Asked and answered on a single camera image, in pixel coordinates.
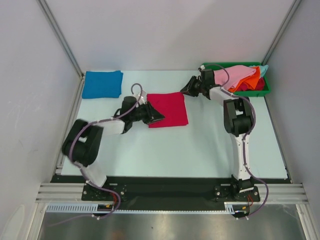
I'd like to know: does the slotted cable duct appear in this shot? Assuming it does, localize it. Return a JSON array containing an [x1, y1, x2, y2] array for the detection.
[[46, 201, 251, 215]]

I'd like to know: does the light blue t shirt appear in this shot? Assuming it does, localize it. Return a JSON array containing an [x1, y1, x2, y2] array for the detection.
[[249, 65, 269, 78]]

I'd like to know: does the aluminium front rail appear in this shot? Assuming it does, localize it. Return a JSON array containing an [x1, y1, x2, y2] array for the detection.
[[35, 183, 309, 205]]

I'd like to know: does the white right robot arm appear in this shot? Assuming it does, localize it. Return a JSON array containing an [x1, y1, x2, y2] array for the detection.
[[180, 68, 256, 201]]

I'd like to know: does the aluminium frame post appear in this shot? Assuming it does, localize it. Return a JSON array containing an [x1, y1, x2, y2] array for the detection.
[[261, 0, 304, 65], [36, 0, 84, 79]]

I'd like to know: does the left aluminium frame post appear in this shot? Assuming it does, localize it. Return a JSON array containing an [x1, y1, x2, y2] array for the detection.
[[36, 0, 84, 79]]

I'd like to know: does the magenta t shirt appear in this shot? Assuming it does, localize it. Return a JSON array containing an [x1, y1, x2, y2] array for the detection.
[[147, 92, 189, 129]]

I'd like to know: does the dark red t shirt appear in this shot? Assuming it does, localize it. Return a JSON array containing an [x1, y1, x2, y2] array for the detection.
[[236, 78, 265, 92]]

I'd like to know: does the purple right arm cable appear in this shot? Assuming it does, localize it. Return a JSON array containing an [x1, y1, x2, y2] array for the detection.
[[203, 63, 270, 221]]

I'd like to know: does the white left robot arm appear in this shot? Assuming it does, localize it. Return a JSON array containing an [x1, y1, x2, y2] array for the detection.
[[61, 96, 165, 200]]

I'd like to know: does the right aluminium frame post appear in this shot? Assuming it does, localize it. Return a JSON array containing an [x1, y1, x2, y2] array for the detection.
[[261, 0, 304, 65]]

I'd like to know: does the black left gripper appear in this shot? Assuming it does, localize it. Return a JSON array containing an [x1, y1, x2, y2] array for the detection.
[[130, 101, 165, 125]]

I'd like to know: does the folded blue t shirt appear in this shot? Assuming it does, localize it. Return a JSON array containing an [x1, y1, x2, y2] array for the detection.
[[82, 70, 124, 99]]

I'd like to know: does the green plastic bin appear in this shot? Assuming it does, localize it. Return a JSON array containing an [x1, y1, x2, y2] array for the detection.
[[202, 61, 270, 97]]

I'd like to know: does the orange t shirt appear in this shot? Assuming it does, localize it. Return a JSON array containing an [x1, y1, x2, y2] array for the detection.
[[228, 66, 261, 93]]

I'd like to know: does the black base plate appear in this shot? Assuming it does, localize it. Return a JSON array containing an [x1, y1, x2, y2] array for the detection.
[[50, 175, 291, 212]]

